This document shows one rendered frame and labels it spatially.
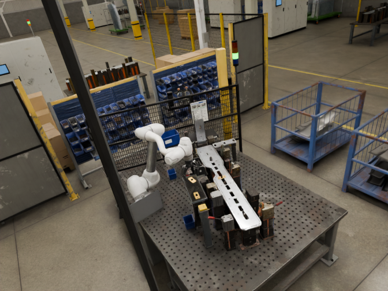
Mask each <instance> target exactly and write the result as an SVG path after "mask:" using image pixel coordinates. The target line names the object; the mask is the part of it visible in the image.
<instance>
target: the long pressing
mask: <svg viewBox="0 0 388 291"><path fill-rule="evenodd" d="M197 155H198V156H199V158H200V160H201V162H202V164H203V165H204V166H205V167H206V168H209V169H212V170H213V172H214V174H215V177H214V178H213V181H214V182H215V184H216V186H217V188H218V190H220V191H221V192H222V194H223V199H224V201H225V203H226V205H227V206H228V208H229V210H230V212H231V213H232V216H233V217H234V219H235V221H236V222H237V224H238V226H239V228H240V229H241V230H243V231H247V230H250V229H253V228H256V227H259V226H261V224H262V222H261V220H260V219H259V217H258V216H257V215H256V213H255V212H254V210H253V208H252V207H251V205H250V204H249V203H248V201H247V199H246V198H245V196H244V195H243V193H242V192H241V191H240V189H239V187H238V186H237V184H236V183H235V182H234V180H233V179H232V177H231V175H230V174H229V173H228V171H227V170H226V168H225V167H224V165H223V164H224V161H223V160H222V158H221V157H220V156H219V154H218V153H217V151H216V149H215V148H214V147H213V145H207V146H204V147H200V148H197ZM210 157H212V161H210ZM212 163H215V165H212ZM214 167H217V168H218V170H215V168H214ZM218 171H220V173H221V174H222V176H224V175H225V176H226V178H224V179H225V181H226V183H227V184H226V185H225V184H224V183H223V181H222V180H221V179H218V177H219V175H218V173H217V172H218ZM225 176H224V177H225ZM227 185H228V186H229V188H230V190H227V188H226V187H225V186H227ZM230 192H233V194H234V196H233V197H232V196H231V195H230ZM234 199H237V200H238V202H239V203H238V204H236V203H235V201H234ZM238 206H241V207H242V208H243V210H244V212H245V213H244V214H246V215H247V216H248V218H249V219H247V220H246V219H245V218H244V216H243V213H242V211H240V209H239V208H238Z"/></svg>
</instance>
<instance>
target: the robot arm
mask: <svg viewBox="0 0 388 291"><path fill-rule="evenodd" d="M164 132H165V128H164V126H163V125H161V124H150V125H147V126H144V127H142V128H137V129H136V130H135V135H136V136H137V137H138V138H140V139H142V140H146V141H148V154H147V166H146V169H145V170H144V172H143V175H142V177H139V176H137V175H133V176H131V177H130V178H128V179H127V186H128V189H129V191H130V193H131V195H132V196H133V198H134V200H135V202H137V201H139V200H140V199H142V198H144V197H146V196H148V195H149V194H151V193H148V192H147V189H150V188H152V187H153V186H155V185H156V184H157V183H158V182H159V180H160V175H159V173H158V172H157V171H156V170H155V167H156V156H157V150H158V148H159V150H160V152H161V154H163V155H164V156H165V162H166V163H167V164H168V165H173V164H175V163H177V162H179V161H180V160H181V159H182V158H183V160H184V162H185V165H184V166H183V165H182V170H181V174H180V175H181V176H183V178H184V180H185V181H186V176H185V173H186V171H187V170H188V168H190V167H192V166H193V167H195V168H196V174H197V175H199V172H198V171H199V167H200V166H199V165H198V164H197V162H196V161H195V160H193V154H192V143H191V140H190V138H188V137H182V138H181V139H180V143H179V145H178V147H176V148H168V149H165V145H164V143H163V140H162V138H161V136H162V135H163V133H164ZM193 163H195V164H196V165H197V166H195V165H193Z"/></svg>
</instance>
